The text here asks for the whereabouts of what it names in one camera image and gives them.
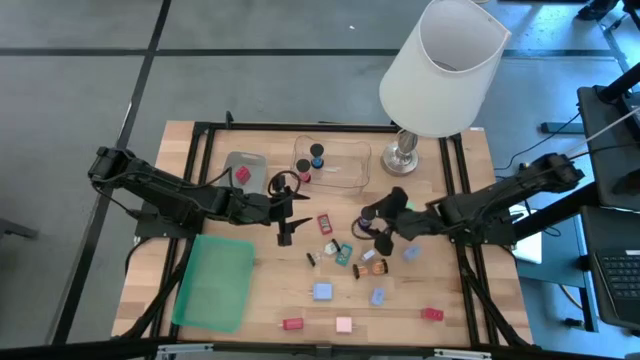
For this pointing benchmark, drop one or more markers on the clear plastic bin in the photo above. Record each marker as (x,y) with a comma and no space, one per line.
(350,170)

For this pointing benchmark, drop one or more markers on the pink wall charger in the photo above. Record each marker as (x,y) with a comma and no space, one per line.
(344,324)

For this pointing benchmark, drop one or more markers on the large mint green hourglass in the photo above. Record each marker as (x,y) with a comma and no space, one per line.
(410,205)

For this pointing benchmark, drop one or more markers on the black aluminium table frame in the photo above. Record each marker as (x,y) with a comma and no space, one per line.
(300,127)

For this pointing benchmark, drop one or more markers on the pale grey plastic bin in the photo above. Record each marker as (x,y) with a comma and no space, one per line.
(235,167)

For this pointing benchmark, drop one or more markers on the lavender blue wall charger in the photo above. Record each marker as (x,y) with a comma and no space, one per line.
(411,253)

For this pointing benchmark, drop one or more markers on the large light blue wall charger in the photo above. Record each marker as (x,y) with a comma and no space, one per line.
(323,291)

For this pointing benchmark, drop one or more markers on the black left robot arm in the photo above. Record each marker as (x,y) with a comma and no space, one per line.
(165,187)

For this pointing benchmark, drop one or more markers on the white digital clock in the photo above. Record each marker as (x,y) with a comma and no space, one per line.
(368,255)

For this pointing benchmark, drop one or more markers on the orange sand hourglass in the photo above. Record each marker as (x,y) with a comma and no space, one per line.
(371,269)

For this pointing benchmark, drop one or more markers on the red digital clock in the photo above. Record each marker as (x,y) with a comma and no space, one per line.
(324,224)

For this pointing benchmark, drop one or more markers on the yellow plug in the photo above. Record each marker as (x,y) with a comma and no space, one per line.
(525,166)

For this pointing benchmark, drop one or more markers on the white sand hourglass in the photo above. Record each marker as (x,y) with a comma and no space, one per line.
(330,247)

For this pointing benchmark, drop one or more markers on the teal digital clock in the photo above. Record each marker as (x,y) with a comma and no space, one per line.
(344,255)

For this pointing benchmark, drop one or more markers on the black keyboard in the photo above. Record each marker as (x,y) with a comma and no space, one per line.
(622,280)

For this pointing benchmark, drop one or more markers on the green translucent plastic tray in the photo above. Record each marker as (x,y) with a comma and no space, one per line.
(215,285)

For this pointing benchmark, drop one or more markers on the purple sand hourglass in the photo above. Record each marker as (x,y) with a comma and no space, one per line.
(365,225)

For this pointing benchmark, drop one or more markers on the blue sand hourglass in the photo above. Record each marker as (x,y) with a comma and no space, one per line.
(316,150)

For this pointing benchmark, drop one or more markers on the black side desk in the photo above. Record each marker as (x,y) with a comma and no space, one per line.
(605,150)

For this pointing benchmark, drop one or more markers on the black rig support pole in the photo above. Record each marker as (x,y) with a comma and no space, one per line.
(555,210)
(620,82)

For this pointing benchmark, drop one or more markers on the white flat box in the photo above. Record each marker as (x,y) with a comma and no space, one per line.
(531,248)

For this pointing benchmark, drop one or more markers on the red sand hourglass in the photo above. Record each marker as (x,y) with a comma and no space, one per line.
(303,166)

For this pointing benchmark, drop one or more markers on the black chair base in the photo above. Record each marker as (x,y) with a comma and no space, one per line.
(595,10)

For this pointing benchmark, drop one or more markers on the grey chair leg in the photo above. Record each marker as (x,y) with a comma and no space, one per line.
(15,230)

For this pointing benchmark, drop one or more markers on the black keyboard desk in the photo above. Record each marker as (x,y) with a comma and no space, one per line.
(590,230)

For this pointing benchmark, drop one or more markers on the black computer mouse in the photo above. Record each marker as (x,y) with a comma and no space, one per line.
(627,184)

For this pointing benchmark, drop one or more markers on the silver bracket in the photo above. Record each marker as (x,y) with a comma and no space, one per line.
(462,354)
(185,349)

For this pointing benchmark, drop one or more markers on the silver table lamp white shade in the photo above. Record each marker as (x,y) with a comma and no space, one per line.
(440,85)

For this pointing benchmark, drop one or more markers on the dark desk foot bar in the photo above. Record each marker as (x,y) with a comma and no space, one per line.
(560,128)

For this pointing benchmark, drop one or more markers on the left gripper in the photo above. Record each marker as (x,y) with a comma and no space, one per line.
(286,215)

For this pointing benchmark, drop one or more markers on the black rig crossbar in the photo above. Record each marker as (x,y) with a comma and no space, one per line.
(75,350)

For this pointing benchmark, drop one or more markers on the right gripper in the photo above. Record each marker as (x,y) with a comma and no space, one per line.
(415,222)

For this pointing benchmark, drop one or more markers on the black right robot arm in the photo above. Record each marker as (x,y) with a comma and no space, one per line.
(500,200)

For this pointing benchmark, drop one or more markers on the small light blue wall charger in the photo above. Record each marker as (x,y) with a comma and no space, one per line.
(378,297)

